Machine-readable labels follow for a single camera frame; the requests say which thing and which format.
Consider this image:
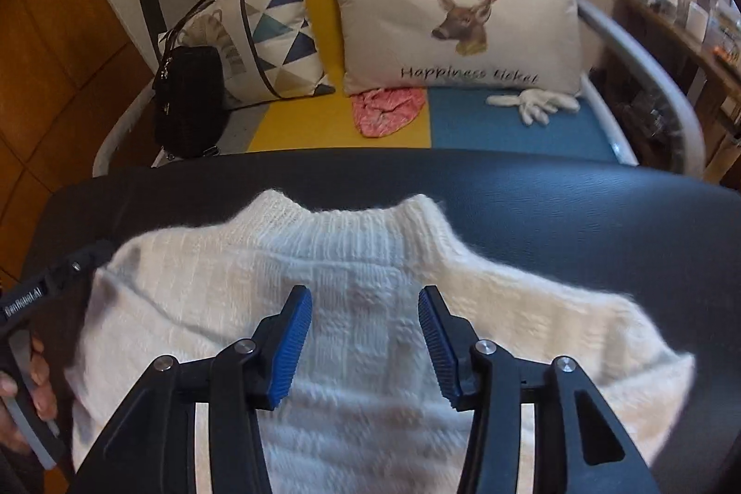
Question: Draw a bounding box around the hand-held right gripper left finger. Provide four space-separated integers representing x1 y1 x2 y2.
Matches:
69 284 314 494

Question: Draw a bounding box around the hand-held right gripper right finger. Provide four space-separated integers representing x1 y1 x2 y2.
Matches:
418 286 661 494

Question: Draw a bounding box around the white knit sweater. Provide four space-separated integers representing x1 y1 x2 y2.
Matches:
66 190 696 494

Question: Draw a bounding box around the person's left hand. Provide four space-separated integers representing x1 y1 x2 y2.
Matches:
0 337 60 456

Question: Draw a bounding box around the black handbag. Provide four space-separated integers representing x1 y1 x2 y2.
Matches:
151 44 226 159

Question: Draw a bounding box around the pink cloth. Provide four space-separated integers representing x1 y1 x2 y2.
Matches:
352 87 428 137

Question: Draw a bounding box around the white glove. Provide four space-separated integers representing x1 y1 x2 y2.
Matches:
486 88 581 126

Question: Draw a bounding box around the geometric print cushion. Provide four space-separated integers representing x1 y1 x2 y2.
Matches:
157 0 335 110

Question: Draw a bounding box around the deer print cushion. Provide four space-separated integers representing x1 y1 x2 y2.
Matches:
327 0 583 98

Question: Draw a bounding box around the wooden shelf with items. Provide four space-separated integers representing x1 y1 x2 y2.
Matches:
602 0 741 182

